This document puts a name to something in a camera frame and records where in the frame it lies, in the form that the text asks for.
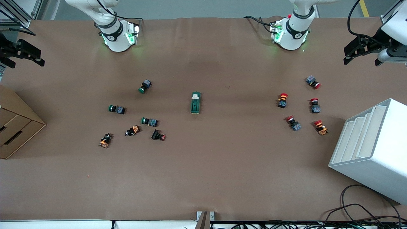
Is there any brown cardboard box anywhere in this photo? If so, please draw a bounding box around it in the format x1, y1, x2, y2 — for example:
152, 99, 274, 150
0, 84, 47, 159

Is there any red mushroom button orange body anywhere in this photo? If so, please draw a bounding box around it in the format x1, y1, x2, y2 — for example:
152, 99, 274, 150
314, 120, 329, 136
277, 93, 289, 109

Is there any white stepped sorting rack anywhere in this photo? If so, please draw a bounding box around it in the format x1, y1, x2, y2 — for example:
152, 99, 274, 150
328, 98, 407, 205

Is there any brown paper table cover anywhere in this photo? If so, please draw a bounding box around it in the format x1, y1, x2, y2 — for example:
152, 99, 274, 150
0, 16, 407, 222

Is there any aluminium frame profile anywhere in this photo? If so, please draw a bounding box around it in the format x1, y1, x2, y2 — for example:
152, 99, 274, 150
0, 0, 43, 28
381, 0, 404, 24

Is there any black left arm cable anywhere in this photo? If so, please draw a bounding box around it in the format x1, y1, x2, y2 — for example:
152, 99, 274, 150
347, 0, 387, 43

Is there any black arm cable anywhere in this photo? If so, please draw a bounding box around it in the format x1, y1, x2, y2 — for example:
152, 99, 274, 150
95, 0, 144, 21
347, 0, 387, 43

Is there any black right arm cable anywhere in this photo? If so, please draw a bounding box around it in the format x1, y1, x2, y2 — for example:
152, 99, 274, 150
95, 0, 144, 21

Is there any black base cable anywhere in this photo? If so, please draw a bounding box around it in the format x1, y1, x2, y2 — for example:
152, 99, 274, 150
244, 15, 274, 28

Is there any black looped cable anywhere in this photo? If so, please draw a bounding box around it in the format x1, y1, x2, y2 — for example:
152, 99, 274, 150
322, 184, 403, 225

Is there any white table edge rail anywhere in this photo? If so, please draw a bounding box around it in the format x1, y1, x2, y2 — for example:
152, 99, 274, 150
0, 219, 197, 229

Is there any black cable bundle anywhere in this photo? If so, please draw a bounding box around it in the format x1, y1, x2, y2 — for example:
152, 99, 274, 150
210, 219, 407, 229

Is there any metal table edge bracket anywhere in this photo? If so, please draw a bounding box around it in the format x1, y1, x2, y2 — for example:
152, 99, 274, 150
197, 211, 215, 229

